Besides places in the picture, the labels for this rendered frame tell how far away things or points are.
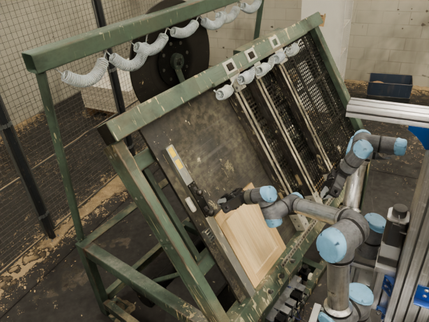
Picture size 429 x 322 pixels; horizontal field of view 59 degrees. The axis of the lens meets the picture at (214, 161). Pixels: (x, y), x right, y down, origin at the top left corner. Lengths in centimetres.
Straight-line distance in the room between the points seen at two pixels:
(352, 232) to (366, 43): 581
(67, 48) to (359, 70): 585
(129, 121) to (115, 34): 66
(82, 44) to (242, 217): 128
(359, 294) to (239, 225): 75
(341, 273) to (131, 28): 170
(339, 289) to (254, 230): 80
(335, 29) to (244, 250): 403
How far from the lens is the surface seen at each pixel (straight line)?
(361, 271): 235
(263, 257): 233
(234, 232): 217
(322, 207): 169
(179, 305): 237
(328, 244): 147
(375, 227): 216
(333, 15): 563
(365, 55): 718
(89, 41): 218
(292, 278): 253
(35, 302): 381
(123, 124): 175
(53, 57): 207
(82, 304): 361
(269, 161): 238
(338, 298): 167
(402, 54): 712
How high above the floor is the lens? 268
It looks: 33 degrees down
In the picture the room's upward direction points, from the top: 5 degrees counter-clockwise
